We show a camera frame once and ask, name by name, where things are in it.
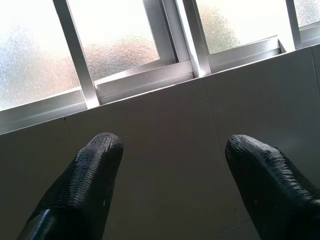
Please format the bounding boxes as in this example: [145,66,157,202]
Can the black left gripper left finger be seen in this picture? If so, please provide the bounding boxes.
[18,132,125,240]

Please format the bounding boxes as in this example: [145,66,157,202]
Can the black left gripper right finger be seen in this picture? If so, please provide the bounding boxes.
[224,134,320,240]

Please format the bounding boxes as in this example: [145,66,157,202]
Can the white aluminium window frame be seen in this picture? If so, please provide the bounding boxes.
[0,0,320,136]

